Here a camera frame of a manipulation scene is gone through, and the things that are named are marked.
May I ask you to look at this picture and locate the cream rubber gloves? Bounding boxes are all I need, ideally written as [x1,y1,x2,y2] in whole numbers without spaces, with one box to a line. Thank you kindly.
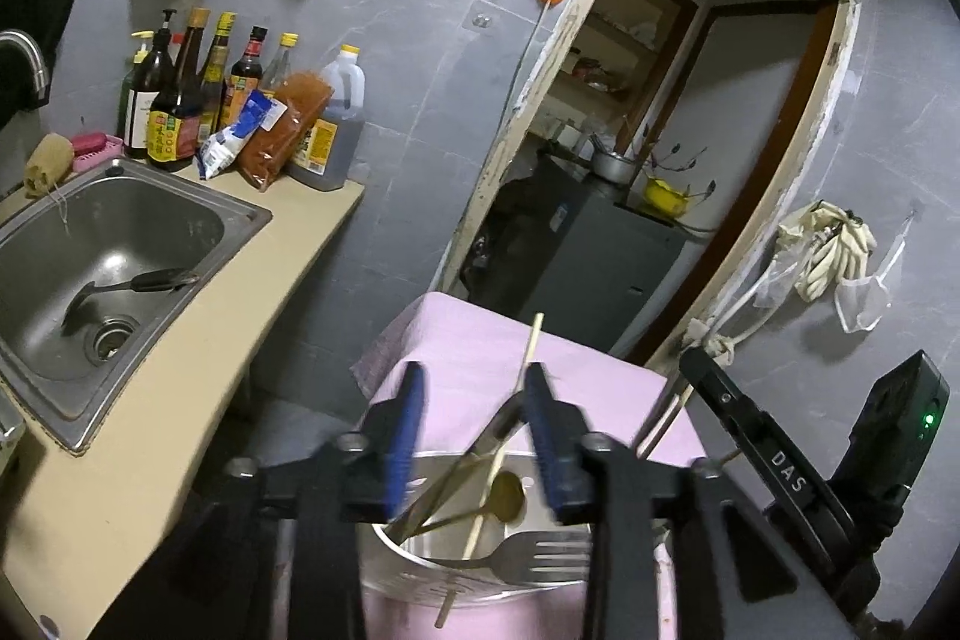
[776,200,878,303]

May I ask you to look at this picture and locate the yellow bowl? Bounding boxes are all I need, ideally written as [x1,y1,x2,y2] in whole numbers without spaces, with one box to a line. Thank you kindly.
[643,175,692,216]

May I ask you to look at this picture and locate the silver spoon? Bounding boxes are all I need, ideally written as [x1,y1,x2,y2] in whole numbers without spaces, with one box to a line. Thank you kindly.
[386,389,530,536]

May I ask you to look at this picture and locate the clear plastic bag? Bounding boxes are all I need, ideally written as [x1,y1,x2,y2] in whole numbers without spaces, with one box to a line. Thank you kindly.
[753,246,797,309]

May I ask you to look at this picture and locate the metal cooking pot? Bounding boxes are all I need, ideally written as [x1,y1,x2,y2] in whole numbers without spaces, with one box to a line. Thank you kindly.
[588,148,640,186]

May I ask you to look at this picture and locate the yellow label dark bottle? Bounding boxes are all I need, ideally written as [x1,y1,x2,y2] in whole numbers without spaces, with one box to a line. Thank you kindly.
[146,7,212,173]

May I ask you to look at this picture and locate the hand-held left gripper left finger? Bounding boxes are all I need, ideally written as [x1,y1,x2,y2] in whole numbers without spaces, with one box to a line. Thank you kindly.
[94,361,428,640]

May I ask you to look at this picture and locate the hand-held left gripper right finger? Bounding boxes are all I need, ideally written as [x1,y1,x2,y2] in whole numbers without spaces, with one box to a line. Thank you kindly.
[523,361,863,640]

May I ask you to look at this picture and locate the clear yellow cap bottle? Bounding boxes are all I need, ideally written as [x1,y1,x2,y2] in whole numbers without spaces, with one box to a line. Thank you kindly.
[259,32,302,95]

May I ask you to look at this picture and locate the white cable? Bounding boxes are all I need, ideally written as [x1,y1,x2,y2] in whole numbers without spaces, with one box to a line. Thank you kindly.
[681,265,782,365]

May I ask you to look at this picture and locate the tan loofah sponge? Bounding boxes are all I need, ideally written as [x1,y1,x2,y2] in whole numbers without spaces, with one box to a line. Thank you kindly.
[22,133,75,199]

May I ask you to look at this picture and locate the gold spoon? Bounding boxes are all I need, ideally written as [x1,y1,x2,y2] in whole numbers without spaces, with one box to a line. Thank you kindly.
[390,470,527,536]

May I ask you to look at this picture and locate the pink soap dish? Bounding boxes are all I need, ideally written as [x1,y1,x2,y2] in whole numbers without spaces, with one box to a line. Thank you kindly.
[70,133,124,171]

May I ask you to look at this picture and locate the blue and white packet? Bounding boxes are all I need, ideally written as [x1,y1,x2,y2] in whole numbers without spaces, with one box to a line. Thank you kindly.
[195,89,290,182]

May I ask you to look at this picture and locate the dark grey cabinet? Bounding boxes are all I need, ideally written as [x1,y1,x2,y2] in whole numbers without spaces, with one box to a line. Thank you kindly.
[480,156,688,360]

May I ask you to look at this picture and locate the wooden door frame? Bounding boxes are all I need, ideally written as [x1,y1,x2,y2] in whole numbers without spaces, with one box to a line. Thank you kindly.
[441,0,861,372]

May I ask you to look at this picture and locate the metal faucet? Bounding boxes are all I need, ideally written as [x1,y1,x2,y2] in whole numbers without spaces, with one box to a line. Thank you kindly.
[0,29,51,110]

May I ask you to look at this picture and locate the large dark vinegar jug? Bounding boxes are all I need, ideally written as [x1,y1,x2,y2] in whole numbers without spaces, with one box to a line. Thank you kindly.
[289,44,367,192]

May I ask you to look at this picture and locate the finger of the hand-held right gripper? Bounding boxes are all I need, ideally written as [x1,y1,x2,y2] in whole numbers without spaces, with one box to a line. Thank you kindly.
[677,346,767,442]

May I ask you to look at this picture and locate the orange spice packet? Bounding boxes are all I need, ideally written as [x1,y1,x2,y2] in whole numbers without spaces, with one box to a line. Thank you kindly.
[238,71,335,192]

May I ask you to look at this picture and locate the white hanging plastic bag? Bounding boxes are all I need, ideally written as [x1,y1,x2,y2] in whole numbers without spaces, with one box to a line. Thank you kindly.
[834,218,908,335]

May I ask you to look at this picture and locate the stainless steel sink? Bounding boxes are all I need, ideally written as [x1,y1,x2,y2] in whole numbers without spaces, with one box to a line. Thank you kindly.
[0,156,273,455]

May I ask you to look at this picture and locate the pink floral cloth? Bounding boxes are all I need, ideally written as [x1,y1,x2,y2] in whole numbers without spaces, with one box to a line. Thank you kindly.
[352,291,713,640]

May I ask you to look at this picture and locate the beige kitchen counter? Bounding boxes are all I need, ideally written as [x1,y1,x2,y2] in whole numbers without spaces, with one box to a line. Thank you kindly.
[0,171,366,640]

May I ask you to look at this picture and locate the dark ladle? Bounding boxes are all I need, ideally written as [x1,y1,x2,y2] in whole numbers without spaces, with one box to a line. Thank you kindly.
[63,268,200,332]

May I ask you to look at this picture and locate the wooden shelf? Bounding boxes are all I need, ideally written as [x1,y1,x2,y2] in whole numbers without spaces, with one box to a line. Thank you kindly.
[566,0,700,103]

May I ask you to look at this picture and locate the black pump dark bottle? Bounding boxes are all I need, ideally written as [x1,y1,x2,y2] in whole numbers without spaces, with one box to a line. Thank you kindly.
[124,8,182,159]

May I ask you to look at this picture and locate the silver fork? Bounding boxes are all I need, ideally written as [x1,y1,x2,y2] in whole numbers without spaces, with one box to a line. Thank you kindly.
[420,530,595,585]

